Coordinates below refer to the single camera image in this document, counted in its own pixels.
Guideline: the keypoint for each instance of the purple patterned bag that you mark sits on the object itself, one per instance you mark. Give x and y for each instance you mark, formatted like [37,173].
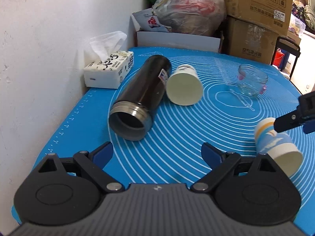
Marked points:
[298,10]

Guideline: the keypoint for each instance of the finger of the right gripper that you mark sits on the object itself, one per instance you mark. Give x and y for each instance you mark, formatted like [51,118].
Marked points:
[287,121]

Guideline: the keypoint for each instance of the white open cardboard box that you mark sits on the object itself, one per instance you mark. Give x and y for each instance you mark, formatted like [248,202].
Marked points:
[150,32]

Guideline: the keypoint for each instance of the brown cardboard box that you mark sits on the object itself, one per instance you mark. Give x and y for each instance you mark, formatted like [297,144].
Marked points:
[273,15]
[248,41]

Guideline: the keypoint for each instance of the white paper cup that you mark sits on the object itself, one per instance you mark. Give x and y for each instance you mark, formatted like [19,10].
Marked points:
[184,86]

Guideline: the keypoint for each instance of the tissue pack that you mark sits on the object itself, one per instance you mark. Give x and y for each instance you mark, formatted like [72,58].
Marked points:
[113,64]

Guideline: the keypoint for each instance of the blue silicone baking mat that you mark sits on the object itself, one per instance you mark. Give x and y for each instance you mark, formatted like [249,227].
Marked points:
[159,169]

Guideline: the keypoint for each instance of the small glass jar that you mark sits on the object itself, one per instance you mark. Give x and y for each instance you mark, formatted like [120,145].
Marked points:
[251,81]

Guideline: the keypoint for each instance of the lower brown cardboard box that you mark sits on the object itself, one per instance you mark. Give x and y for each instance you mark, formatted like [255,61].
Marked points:
[248,41]

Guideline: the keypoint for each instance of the white chest freezer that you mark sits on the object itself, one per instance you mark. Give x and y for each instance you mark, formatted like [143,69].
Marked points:
[303,76]

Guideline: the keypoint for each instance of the blue patterned paper cup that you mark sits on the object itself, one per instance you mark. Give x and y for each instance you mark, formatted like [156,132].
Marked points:
[279,146]

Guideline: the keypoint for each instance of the black steel thermos flask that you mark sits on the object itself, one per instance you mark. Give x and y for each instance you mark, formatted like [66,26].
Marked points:
[132,114]

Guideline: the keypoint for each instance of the red plastic bucket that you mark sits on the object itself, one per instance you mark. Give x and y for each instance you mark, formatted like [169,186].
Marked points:
[279,55]

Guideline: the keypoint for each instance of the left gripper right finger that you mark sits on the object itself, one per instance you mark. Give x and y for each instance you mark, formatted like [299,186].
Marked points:
[221,164]

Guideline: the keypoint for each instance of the clear plastic bag with red contents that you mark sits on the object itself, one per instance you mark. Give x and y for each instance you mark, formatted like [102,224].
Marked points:
[196,17]

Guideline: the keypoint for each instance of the black metal chair frame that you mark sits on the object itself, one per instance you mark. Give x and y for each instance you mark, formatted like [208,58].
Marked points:
[288,47]

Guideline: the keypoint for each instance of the upper brown cardboard box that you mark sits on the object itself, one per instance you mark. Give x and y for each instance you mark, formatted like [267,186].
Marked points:
[273,15]

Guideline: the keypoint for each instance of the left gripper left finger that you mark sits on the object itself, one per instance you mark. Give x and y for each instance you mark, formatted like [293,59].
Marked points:
[91,164]

